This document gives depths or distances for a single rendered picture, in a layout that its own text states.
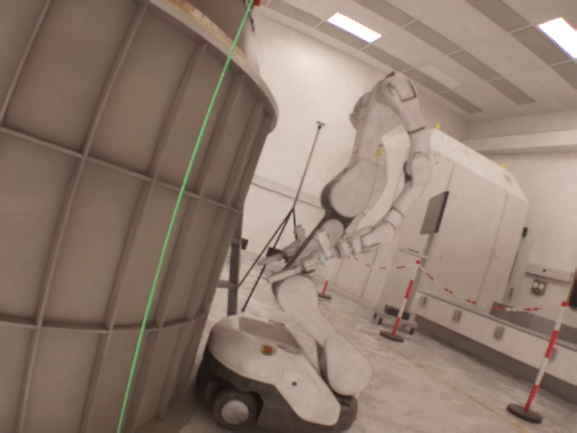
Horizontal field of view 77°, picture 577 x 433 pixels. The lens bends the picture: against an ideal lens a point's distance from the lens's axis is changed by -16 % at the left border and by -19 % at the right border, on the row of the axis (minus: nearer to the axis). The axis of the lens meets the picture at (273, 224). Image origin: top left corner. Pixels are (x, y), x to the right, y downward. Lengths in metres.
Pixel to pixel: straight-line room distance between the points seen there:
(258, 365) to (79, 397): 0.65
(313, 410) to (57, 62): 1.36
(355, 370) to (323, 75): 8.94
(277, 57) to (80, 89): 9.12
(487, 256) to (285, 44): 6.26
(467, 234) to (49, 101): 7.40
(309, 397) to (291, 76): 8.83
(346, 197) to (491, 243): 6.80
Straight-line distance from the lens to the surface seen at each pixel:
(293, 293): 1.63
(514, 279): 9.63
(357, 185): 1.67
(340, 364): 1.74
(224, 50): 1.11
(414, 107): 1.62
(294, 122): 9.76
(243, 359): 1.52
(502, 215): 8.45
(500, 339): 5.33
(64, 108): 0.93
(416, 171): 1.57
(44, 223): 0.94
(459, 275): 7.87
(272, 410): 1.60
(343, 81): 10.44
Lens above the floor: 0.77
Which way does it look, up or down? level
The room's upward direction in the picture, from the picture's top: 18 degrees clockwise
